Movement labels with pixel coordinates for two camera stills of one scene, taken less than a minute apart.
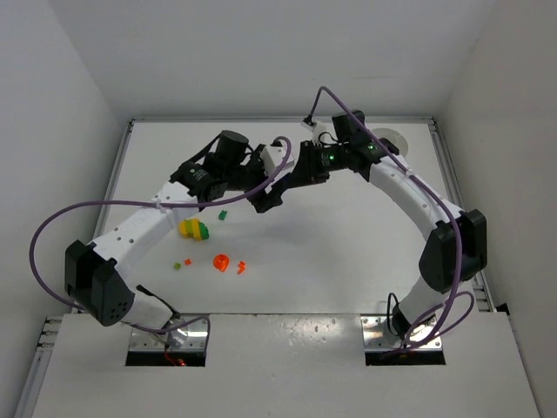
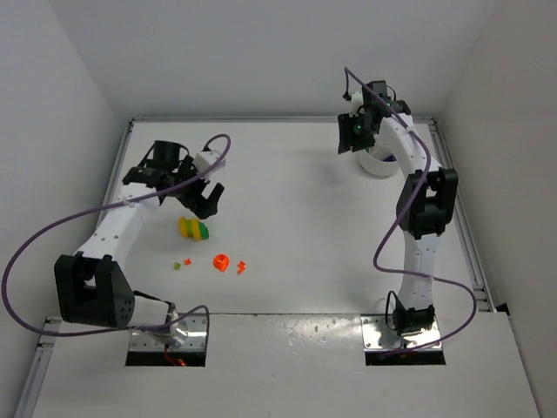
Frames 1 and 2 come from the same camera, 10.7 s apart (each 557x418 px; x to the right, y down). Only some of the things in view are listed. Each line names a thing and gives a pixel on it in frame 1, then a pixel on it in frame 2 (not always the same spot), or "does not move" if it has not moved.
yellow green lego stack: x=194 y=229 does not move
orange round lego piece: x=221 y=262 does not move
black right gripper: x=302 y=164 -> x=348 y=133
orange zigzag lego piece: x=242 y=266 does not move
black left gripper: x=253 y=172 -> x=196 y=199
